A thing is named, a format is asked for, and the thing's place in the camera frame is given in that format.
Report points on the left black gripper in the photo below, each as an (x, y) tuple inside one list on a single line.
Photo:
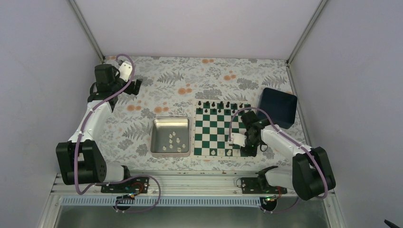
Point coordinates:
[(129, 90)]

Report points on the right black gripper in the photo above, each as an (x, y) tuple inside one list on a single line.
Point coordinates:
[(252, 152)]

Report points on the metal tray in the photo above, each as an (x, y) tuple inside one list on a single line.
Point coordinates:
[(170, 137)]

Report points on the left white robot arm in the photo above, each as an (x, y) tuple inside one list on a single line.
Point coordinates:
[(81, 146)]

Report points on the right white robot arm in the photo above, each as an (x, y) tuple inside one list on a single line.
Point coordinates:
[(310, 174)]

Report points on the floral table mat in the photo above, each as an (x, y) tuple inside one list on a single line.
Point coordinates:
[(171, 86)]

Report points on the dark blue box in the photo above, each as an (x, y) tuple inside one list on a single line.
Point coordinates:
[(280, 106)]

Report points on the green white chessboard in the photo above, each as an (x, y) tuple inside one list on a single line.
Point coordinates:
[(212, 120)]

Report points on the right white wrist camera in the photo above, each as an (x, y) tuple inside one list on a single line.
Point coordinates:
[(237, 139)]

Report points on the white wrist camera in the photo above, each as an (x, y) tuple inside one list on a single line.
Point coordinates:
[(237, 139), (125, 71)]

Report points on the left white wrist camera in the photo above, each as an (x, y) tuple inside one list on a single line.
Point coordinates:
[(125, 71)]

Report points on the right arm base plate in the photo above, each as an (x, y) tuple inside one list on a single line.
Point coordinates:
[(258, 185)]

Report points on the aluminium frame rail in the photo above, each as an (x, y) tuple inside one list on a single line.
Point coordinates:
[(176, 185)]

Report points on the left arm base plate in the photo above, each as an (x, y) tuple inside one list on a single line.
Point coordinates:
[(133, 186)]

